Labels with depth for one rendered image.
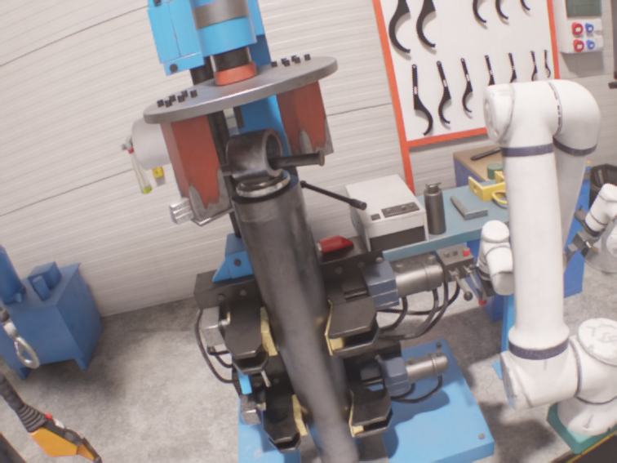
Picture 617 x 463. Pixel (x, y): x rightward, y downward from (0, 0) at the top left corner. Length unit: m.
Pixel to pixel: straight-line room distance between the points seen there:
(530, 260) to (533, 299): 0.09
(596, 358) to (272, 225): 0.96
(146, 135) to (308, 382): 1.32
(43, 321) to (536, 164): 3.35
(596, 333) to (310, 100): 1.04
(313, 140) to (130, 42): 2.26
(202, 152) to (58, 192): 2.74
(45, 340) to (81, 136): 1.56
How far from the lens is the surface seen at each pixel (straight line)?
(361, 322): 1.58
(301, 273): 1.50
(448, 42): 3.58
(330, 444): 2.06
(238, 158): 1.38
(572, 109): 0.98
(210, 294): 1.85
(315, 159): 1.36
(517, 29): 3.83
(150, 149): 2.29
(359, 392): 2.00
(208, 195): 1.33
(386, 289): 1.73
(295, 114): 1.45
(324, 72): 1.23
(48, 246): 4.20
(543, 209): 0.97
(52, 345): 3.79
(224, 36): 1.31
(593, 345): 1.15
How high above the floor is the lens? 1.97
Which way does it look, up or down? 28 degrees down
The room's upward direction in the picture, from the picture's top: 13 degrees counter-clockwise
